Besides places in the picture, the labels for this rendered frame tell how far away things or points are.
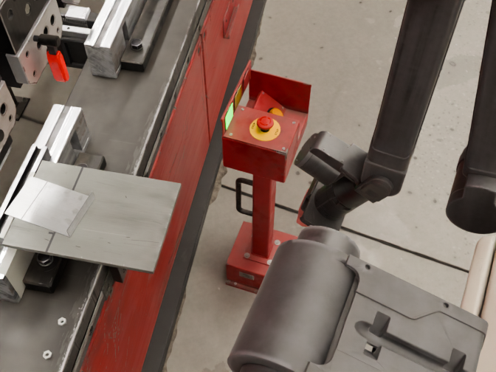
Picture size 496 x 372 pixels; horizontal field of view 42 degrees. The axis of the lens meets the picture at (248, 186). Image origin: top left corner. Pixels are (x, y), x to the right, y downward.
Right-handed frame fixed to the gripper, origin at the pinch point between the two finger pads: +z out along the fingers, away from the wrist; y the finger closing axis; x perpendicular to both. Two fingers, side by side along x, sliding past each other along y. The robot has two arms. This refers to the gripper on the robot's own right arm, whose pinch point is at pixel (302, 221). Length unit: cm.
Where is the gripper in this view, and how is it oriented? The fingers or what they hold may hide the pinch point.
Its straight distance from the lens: 112.0
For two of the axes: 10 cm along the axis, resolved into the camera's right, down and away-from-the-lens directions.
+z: -4.2, 3.7, 8.3
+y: -3.9, 7.6, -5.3
